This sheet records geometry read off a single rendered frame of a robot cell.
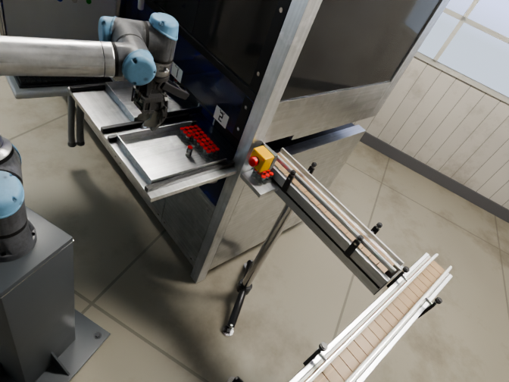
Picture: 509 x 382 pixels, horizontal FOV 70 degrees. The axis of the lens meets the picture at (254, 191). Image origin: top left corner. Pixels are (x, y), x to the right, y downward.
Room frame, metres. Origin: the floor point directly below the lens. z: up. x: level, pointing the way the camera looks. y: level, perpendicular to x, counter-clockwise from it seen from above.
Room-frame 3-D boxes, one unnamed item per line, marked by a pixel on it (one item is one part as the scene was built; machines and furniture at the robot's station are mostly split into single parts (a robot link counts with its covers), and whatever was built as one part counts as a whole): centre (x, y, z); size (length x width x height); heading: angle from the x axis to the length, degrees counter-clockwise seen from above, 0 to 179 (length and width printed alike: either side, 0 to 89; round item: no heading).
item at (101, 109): (1.22, 0.48, 0.87); 0.70 x 0.48 x 0.02; 58
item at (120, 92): (1.37, 0.58, 0.90); 0.34 x 0.26 x 0.04; 148
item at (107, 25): (0.82, 0.45, 1.39); 0.11 x 0.11 x 0.08; 43
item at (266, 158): (1.15, 0.02, 0.99); 0.08 x 0.07 x 0.07; 148
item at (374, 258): (1.12, -0.29, 0.92); 0.69 x 0.15 x 0.16; 58
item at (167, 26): (0.90, 0.39, 1.39); 0.09 x 0.08 x 0.11; 133
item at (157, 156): (1.09, 0.36, 0.90); 0.34 x 0.26 x 0.04; 147
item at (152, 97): (0.90, 0.40, 1.23); 0.09 x 0.08 x 0.12; 148
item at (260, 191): (1.18, -0.01, 0.87); 0.14 x 0.13 x 0.02; 148
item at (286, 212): (1.20, -0.17, 0.46); 0.09 x 0.09 x 0.77; 58
